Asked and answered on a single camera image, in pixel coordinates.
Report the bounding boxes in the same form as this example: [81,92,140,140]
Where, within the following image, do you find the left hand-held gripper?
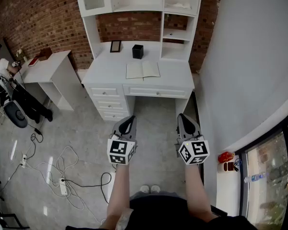
[107,115,138,165]

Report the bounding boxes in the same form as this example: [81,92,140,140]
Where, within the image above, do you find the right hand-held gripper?
[174,113,210,165]

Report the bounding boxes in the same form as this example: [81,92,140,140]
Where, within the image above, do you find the white-paged book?
[125,60,161,80]

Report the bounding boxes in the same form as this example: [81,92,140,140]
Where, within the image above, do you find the person's right forearm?
[184,163,217,223]

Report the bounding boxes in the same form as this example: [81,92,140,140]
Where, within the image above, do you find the person's left forearm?
[106,163,135,226]

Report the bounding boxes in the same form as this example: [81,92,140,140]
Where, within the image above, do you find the red book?
[27,57,40,68]

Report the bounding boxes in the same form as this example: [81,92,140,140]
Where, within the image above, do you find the red bag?
[217,151,236,164]

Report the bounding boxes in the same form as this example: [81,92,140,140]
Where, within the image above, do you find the white and brown holder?
[217,161,240,173]

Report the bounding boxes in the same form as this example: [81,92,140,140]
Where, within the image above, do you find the small white desk drawer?
[89,87,121,98]
[94,99,127,111]
[99,110,131,121]

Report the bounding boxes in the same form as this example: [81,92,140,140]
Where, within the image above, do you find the clear plastic water bottle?
[243,172,270,184]

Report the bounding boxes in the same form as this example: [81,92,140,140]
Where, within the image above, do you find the wide white desk drawer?
[122,84,191,99]

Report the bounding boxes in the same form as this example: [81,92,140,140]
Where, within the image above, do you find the person's black clothing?
[65,192,258,230]

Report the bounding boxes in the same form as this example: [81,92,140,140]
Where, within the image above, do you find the white desk with hutch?
[74,0,204,122]

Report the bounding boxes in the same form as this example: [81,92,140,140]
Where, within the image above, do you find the black square pen holder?
[132,44,144,59]

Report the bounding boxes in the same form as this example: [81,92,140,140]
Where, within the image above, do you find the white side table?
[20,50,84,112]

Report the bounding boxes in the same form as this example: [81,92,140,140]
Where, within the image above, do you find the grey round chair base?
[3,100,29,129]

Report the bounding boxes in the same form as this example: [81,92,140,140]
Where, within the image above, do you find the brown box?
[38,47,53,62]

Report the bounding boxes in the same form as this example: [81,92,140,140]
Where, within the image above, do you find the black metal stand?
[0,208,31,230]

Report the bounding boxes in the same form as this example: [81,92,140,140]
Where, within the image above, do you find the small potted plant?
[16,48,27,62]

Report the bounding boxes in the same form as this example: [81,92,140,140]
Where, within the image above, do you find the black cable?
[63,172,113,205]

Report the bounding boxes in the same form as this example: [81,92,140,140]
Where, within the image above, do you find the blue-handled scissors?
[232,158,242,173]

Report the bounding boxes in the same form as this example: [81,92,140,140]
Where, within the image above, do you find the white cable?
[25,145,104,224]

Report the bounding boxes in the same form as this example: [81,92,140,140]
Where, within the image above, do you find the black window frame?
[234,114,288,230]

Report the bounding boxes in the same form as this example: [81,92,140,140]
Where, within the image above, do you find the dark picture frame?
[109,40,122,53]

